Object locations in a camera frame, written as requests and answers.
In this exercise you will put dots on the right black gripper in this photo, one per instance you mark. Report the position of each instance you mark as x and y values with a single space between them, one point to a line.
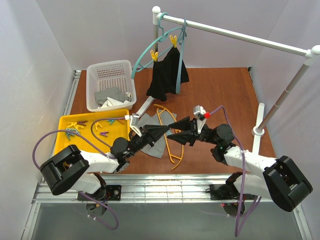
195 130

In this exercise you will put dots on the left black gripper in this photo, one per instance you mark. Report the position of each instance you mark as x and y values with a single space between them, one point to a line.
144 135

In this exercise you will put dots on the grey underwear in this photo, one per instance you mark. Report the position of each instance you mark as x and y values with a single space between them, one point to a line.
158 149

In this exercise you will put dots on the yellow hanger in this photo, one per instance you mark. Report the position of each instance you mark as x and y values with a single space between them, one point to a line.
176 160

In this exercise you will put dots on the grey-blue hanger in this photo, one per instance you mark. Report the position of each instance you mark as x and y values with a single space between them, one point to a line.
180 63

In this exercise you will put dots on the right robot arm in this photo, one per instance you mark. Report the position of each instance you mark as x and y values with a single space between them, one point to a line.
277 179

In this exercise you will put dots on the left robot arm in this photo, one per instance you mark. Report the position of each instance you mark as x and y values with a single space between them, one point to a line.
75 169

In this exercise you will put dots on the black underwear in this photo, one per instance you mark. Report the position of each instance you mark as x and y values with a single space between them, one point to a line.
164 76

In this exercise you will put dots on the teal hanger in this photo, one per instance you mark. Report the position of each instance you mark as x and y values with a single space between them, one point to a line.
160 36

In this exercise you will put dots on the yellow tray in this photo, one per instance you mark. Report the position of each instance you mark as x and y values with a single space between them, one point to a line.
89 131

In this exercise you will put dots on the purple clothespin lower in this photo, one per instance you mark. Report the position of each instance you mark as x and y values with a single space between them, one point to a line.
104 133

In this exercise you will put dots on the purple clothespin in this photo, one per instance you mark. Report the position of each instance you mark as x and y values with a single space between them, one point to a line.
82 123
104 133

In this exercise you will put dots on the white cloth in basket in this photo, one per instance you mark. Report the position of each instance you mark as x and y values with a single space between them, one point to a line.
113 102

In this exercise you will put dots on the dark grey cloth in basket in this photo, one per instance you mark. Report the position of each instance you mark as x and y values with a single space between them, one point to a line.
113 93

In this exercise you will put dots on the yellow clothespin in tray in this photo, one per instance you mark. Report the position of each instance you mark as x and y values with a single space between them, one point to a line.
98 125

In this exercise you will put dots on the white laundry basket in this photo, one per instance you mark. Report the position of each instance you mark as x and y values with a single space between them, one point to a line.
112 74

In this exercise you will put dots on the yellow clothespin left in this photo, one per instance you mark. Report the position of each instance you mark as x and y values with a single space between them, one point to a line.
154 55

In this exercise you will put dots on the teal clothespin left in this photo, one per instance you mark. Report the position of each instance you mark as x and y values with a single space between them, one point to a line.
70 132

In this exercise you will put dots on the yellow clothespin right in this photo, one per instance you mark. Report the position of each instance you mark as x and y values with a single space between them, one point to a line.
174 40

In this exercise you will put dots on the white clothes rack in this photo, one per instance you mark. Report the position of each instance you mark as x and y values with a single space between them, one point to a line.
233 95

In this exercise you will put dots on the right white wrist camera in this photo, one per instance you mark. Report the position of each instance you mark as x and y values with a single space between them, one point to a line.
201 117

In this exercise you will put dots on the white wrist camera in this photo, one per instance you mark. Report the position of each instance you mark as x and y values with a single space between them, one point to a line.
133 123
201 117

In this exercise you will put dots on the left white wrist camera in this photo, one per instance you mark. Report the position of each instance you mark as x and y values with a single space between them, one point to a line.
133 123

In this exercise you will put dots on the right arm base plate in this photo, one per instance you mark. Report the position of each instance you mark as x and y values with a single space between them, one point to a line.
223 192

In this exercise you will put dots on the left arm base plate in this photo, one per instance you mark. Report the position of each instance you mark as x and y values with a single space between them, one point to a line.
107 193

